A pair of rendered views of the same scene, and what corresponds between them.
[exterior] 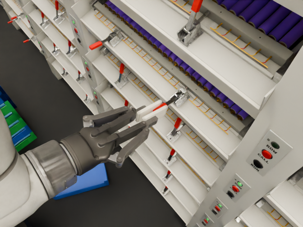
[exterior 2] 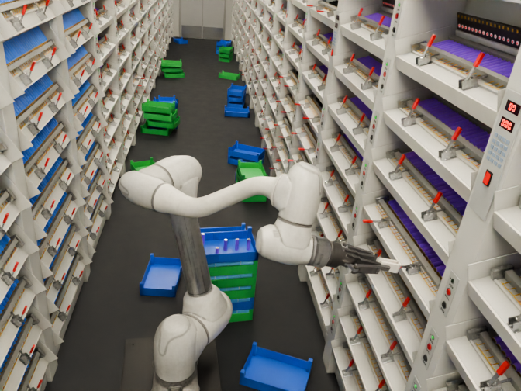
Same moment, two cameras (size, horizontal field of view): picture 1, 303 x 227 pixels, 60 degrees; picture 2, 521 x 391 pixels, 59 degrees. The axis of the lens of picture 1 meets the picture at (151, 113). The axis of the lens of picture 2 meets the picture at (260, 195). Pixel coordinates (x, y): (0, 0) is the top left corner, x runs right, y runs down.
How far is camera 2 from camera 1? 97 cm
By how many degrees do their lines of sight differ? 37
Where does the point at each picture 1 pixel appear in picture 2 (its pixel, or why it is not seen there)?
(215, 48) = (440, 226)
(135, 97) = (379, 281)
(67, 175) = (326, 254)
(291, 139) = (459, 273)
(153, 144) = (377, 340)
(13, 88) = not seen: hidden behind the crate
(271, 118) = (453, 261)
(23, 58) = not seen: hidden behind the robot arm
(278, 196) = (455, 344)
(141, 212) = not seen: outside the picture
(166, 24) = (418, 209)
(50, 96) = (284, 291)
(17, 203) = (301, 245)
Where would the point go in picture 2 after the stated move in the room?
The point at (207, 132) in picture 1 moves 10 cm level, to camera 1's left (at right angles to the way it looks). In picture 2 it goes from (422, 295) to (389, 281)
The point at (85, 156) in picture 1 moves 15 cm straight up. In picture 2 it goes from (338, 252) to (347, 206)
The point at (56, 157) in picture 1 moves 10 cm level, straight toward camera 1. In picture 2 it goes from (325, 242) to (335, 263)
